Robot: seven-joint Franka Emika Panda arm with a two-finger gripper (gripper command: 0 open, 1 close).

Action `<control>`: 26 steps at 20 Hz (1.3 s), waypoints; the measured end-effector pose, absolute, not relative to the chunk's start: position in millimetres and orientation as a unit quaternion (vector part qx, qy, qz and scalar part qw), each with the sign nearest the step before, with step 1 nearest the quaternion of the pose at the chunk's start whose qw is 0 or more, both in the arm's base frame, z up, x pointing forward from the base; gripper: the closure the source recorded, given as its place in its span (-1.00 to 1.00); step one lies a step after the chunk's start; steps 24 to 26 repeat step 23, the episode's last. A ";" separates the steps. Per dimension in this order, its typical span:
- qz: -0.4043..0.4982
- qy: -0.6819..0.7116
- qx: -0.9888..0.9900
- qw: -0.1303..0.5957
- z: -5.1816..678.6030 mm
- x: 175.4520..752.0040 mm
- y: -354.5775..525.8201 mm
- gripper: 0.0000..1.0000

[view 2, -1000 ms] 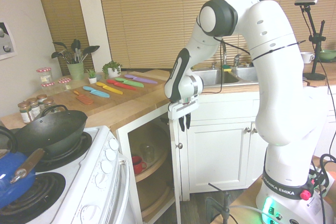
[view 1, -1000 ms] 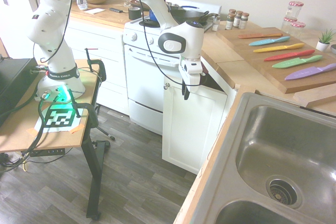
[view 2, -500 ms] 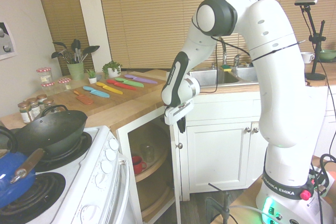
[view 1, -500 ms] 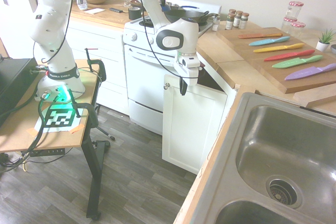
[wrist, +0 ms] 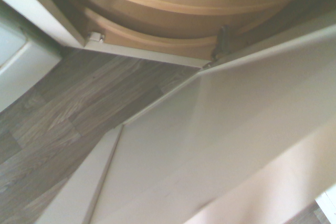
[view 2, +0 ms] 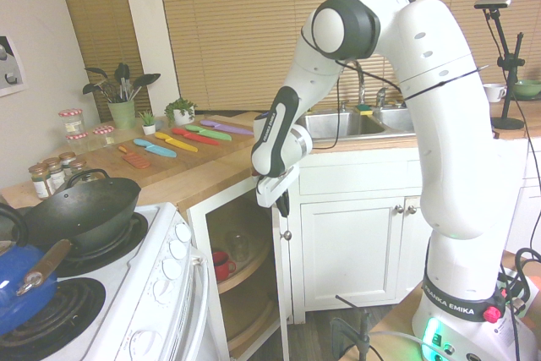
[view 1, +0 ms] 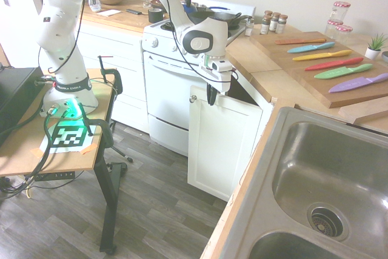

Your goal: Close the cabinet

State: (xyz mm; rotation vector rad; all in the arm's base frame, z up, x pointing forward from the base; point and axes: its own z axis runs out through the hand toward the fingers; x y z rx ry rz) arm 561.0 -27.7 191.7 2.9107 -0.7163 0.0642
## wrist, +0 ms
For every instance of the white magnetic door catch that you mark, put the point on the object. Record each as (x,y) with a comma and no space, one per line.
(95,37)

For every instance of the white sink cabinet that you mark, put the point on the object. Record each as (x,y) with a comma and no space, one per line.
(328,203)

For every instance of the white electric stove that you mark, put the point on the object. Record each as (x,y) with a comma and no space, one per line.
(23,64)

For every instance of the white cabinet door with knob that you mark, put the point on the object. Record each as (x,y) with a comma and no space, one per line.
(210,129)

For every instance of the metal door hinge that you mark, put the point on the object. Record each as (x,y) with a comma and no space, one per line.
(222,40)

